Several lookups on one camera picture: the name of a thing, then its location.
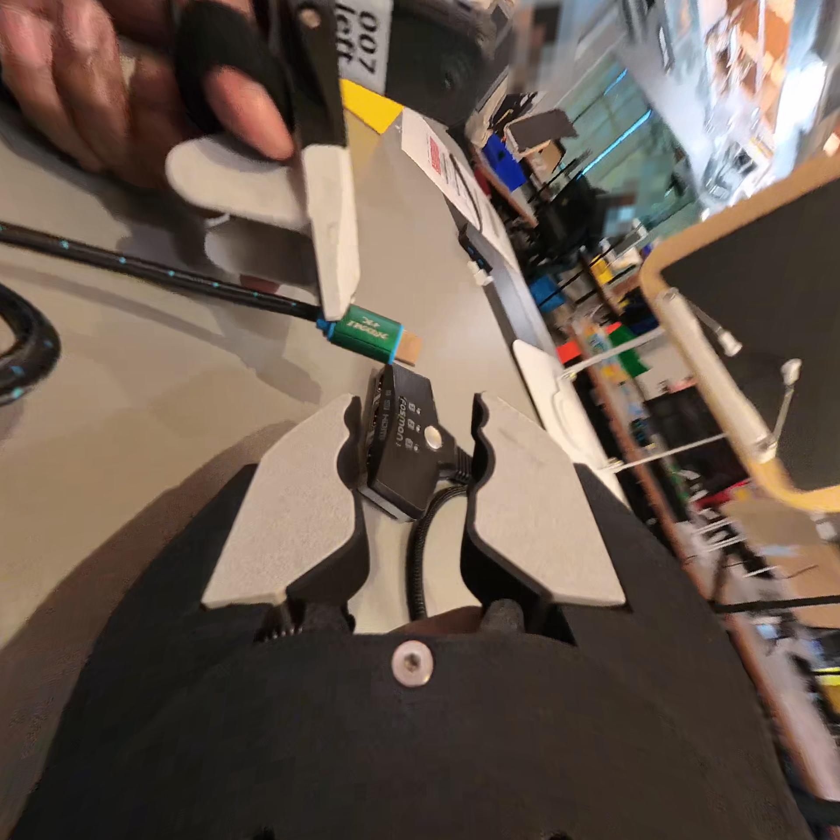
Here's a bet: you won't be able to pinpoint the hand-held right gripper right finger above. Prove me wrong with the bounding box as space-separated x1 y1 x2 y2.
461 391 627 619

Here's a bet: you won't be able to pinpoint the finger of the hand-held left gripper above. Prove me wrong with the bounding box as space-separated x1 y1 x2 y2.
302 144 362 322

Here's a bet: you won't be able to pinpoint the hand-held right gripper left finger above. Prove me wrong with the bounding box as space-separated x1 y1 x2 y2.
201 392 370 626

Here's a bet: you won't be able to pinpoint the yellow plastic bin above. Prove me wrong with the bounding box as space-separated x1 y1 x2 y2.
340 79 404 137

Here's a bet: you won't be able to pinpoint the black braided cable green plugs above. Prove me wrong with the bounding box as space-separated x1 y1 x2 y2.
0 220 422 406

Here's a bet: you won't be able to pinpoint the black port switch box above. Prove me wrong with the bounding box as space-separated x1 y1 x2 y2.
357 364 473 522

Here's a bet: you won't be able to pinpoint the dark grey usb hub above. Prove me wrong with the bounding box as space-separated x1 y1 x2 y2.
458 226 493 273

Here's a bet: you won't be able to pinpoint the person's right hand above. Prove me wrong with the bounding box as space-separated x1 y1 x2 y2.
420 607 488 636

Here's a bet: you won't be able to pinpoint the person's left hand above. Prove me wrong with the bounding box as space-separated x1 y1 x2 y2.
0 0 296 191

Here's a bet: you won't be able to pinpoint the printed paper sheet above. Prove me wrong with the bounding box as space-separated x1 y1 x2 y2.
400 108 522 270

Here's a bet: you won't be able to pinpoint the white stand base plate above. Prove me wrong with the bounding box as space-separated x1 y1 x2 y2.
512 338 627 506

